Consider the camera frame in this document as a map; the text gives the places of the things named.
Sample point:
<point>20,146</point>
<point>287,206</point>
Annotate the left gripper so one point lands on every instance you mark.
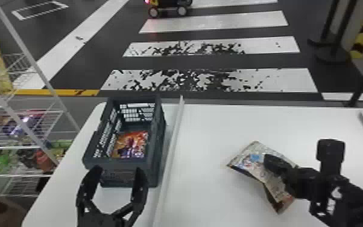
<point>105,221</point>

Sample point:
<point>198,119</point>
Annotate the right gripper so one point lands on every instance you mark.
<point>306,184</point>

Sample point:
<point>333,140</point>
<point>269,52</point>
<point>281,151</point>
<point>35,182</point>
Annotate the white snack packet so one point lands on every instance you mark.
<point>252,161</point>

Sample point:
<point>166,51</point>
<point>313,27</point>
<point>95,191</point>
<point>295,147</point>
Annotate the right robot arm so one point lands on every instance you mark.
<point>352,203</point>

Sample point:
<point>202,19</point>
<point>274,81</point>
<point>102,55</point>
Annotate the orange snack packet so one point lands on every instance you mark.
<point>131,144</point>

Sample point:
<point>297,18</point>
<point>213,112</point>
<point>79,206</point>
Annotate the black basket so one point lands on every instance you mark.
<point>156,139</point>

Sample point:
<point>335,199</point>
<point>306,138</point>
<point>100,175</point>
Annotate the red snack packet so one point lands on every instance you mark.
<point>40,160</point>

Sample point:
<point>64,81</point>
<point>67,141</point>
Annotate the purple snack packet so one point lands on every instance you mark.
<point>26,124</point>

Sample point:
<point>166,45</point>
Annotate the green snack packet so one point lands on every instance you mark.
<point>4,161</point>

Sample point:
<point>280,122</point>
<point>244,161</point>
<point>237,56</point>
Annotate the wheeled cart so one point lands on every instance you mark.
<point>167,6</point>

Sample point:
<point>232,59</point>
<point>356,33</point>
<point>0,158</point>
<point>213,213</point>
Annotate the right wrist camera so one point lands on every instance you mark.
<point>330,155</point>

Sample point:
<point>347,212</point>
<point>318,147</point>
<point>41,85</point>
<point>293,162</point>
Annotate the black post on round foot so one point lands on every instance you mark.
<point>330,52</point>

